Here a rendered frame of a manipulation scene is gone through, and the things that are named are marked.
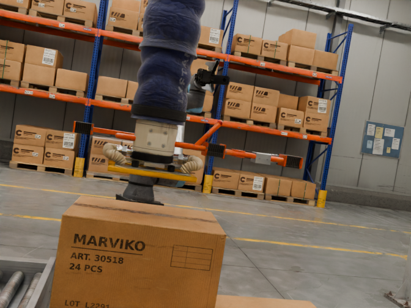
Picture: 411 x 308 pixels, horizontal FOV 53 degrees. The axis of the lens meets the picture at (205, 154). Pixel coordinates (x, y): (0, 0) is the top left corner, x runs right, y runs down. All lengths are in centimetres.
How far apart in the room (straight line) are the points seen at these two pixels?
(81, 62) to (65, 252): 881
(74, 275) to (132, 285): 21
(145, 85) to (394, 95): 1105
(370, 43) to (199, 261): 1088
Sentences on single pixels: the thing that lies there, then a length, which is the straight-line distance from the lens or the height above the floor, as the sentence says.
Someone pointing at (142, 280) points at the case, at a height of 74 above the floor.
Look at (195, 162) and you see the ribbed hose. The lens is 163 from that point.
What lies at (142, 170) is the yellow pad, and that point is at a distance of 157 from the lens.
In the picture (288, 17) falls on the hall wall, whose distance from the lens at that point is 1121.
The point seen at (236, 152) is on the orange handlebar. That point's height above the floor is 125.
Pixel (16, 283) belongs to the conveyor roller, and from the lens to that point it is 203.
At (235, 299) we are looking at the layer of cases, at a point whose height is 54.
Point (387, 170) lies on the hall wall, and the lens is 1239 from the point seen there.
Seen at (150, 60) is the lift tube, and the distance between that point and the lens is 164.
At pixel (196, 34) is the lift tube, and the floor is 168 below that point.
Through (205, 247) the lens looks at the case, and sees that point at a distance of 158.
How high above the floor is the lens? 131
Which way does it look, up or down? 3 degrees down
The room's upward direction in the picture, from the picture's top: 9 degrees clockwise
